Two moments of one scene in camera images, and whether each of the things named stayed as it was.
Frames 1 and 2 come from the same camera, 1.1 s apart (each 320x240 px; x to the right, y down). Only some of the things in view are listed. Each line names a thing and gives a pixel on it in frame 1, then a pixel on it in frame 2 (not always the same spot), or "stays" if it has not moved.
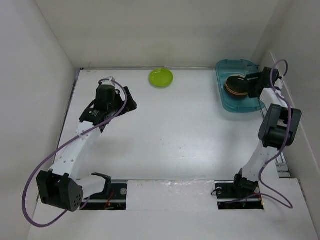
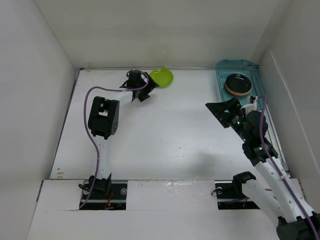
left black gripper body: (116, 107) → (142, 84)
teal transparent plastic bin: (232, 103) stays
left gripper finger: (130, 104) → (152, 84)
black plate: (237, 84) stays
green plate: (161, 78) stays
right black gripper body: (252, 86) → (234, 118)
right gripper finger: (254, 76) → (219, 109)
